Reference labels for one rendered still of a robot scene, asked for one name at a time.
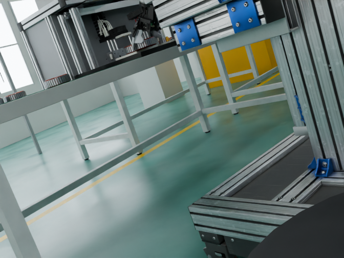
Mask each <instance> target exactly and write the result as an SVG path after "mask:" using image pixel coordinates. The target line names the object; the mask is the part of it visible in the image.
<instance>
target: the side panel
mask: <svg viewBox="0 0 344 258"><path fill-rule="evenodd" d="M20 33H21V36H22V38H23V41H24V43H25V46H26V48H27V51H28V53H29V56H30V58H31V61H32V63H33V66H34V68H35V71H36V74H37V76H38V79H39V81H40V84H41V86H42V89H43V90H45V89H46V87H45V84H44V82H45V81H46V80H48V79H51V78H54V77H58V76H60V75H63V74H69V76H70V78H71V80H74V79H77V78H76V76H72V73H71V70H70V68H69V65H68V63H67V60H66V57H65V55H64V53H63V50H62V47H61V45H60V42H59V39H58V37H57V34H56V32H55V29H54V26H53V24H52V21H51V19H50V16H47V17H45V19H43V20H41V21H40V22H38V23H36V24H35V25H33V26H31V27H30V28H28V29H26V30H24V31H21V32H20Z"/></svg>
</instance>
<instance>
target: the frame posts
mask: <svg viewBox="0 0 344 258"><path fill-rule="evenodd" d="M69 12H70V15H71V17H72V20H73V23H74V25H75V28H76V31H77V33H78V36H79V39H80V41H81V44H82V47H83V50H84V52H85V55H86V57H87V60H88V63H89V65H90V68H91V70H92V69H95V68H98V67H99V64H98V61H97V59H96V56H95V53H94V51H93V48H92V45H91V42H90V40H89V37H88V34H87V32H86V29H85V27H84V24H83V21H82V18H81V16H80V13H79V10H78V8H77V7H72V8H70V9H69ZM57 18H58V21H59V23H60V26H61V29H62V31H63V34H64V36H65V39H66V41H67V44H68V47H69V49H70V52H71V55H72V57H73V60H74V62H75V66H76V68H77V71H78V73H79V74H81V73H84V72H87V70H86V68H85V65H84V63H83V60H82V57H81V55H80V52H79V49H78V46H77V43H76V41H75V38H74V35H73V33H72V30H71V27H70V25H69V22H68V19H66V18H65V17H64V14H60V15H58V16H57ZM161 30H162V33H163V36H164V39H165V35H164V32H163V29H161ZM169 30H170V33H171V36H172V39H175V38H174V35H173V31H172V29H171V26H169ZM157 32H158V33H159V34H161V31H160V30H159V31H157ZM161 36H162V34H161ZM158 39H159V42H160V44H162V43H164V40H163V37H161V38H158ZM165 42H166V39H165Z"/></svg>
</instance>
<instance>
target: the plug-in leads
mask: <svg viewBox="0 0 344 258"><path fill-rule="evenodd" d="M97 21H98V25H99V30H100V32H99V33H100V36H99V38H100V39H102V38H105V37H106V36H108V35H109V34H108V32H107V30H111V29H113V27H112V26H111V24H110V23H109V22H108V21H107V20H97ZM102 21H103V22H105V23H107V22H108V23H109V24H110V25H109V24H108V23H107V24H108V25H107V24H106V25H107V30H106V28H105V27H104V25H103V22H102ZM100 22H101V23H100ZM102 25H103V27H104V29H103V27H102ZM101 28H102V31H103V33H104V34H103V35H102V31H101Z"/></svg>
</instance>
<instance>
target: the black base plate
mask: <svg viewBox="0 0 344 258"><path fill-rule="evenodd" d="M174 46H177V44H176V41H172V42H169V43H167V44H164V45H160V46H157V47H154V48H151V49H148V50H145V51H142V52H139V53H136V54H133V55H131V56H128V57H125V58H122V59H120V60H117V61H114V62H111V63H108V64H105V65H103V66H100V67H98V68H95V69H92V70H89V71H87V72H84V73H81V74H78V75H76V78H80V77H83V76H86V75H89V74H92V73H95V72H98V71H101V70H104V69H107V68H110V67H113V66H116V65H119V64H122V63H124V62H127V61H130V60H133V59H136V58H139V57H144V56H147V55H150V54H153V53H156V52H159V51H162V50H165V49H168V48H171V47H174Z"/></svg>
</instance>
